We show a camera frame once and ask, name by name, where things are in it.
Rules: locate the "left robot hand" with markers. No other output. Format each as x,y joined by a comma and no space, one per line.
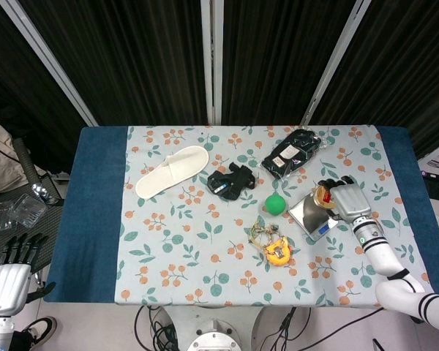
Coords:
7,281

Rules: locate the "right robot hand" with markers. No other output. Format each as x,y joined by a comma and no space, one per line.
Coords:
345,199

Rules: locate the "round red yellow tin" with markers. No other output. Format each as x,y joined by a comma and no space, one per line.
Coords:
323,199

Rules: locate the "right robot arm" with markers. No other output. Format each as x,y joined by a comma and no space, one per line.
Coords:
395,270

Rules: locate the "robot base column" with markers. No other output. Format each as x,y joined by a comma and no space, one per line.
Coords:
214,331

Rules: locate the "silver digital kitchen scale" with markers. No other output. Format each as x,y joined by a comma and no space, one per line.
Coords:
309,215

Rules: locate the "black and white sneaker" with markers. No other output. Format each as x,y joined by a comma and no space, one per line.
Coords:
40,331

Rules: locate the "clear plastic tray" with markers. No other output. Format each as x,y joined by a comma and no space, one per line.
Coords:
16,215

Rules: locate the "green ball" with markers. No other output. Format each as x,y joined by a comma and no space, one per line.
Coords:
275,205

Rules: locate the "black gloves in plastic bag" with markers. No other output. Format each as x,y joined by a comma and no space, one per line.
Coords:
290,153

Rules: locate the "blue table mat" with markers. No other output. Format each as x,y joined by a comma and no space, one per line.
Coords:
86,215

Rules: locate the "beige jacket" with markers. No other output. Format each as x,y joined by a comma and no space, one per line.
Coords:
1,157

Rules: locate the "floral patterned tablecloth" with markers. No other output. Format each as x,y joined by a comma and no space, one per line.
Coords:
219,256

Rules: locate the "white slipper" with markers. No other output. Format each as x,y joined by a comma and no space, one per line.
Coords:
172,171

